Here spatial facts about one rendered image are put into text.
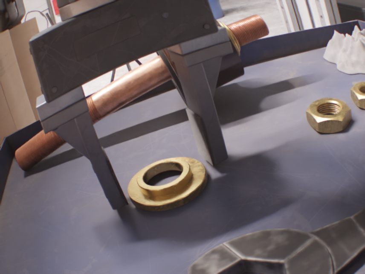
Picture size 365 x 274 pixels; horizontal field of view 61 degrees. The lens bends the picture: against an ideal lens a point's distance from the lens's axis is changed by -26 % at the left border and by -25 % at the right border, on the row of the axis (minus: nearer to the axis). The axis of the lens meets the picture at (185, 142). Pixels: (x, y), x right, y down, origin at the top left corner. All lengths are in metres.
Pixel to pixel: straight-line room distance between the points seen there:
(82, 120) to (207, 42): 0.10
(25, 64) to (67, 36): 1.15
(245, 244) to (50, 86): 0.16
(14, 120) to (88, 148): 0.77
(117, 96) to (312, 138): 0.20
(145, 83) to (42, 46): 0.19
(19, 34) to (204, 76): 1.15
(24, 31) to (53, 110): 1.16
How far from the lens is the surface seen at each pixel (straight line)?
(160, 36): 0.25
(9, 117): 1.01
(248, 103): 0.41
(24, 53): 1.38
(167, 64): 0.36
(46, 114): 0.26
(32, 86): 1.40
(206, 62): 0.29
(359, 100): 0.37
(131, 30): 0.25
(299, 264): 0.20
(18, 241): 0.34
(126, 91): 0.40
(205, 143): 0.30
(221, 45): 0.28
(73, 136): 0.27
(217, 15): 5.65
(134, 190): 0.31
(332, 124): 0.33
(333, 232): 0.22
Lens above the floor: 1.04
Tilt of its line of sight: 27 degrees down
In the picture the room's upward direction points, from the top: 17 degrees counter-clockwise
